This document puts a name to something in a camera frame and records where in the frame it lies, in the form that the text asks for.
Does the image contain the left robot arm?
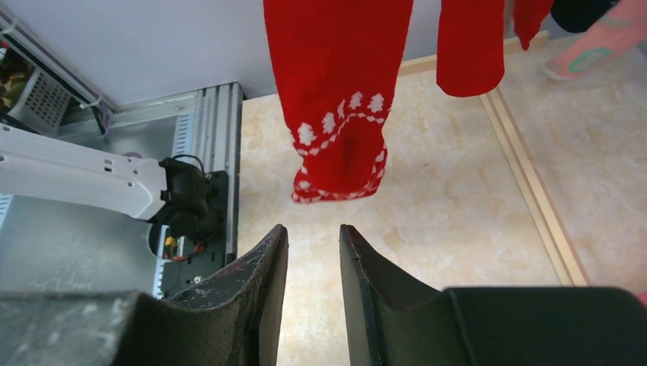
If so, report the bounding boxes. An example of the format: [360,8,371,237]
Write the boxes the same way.
[1,124,224,242]

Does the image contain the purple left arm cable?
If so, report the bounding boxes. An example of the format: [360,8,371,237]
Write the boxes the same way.
[0,10,113,135]

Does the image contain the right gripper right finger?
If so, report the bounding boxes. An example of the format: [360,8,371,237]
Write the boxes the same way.
[340,225,646,365]

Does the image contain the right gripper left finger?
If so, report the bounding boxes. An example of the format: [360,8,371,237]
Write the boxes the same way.
[1,225,288,365]

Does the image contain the red sock rear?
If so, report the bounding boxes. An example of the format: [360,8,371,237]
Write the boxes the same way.
[436,0,505,98]

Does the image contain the red patterned sock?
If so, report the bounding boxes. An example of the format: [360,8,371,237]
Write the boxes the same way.
[263,0,413,204]

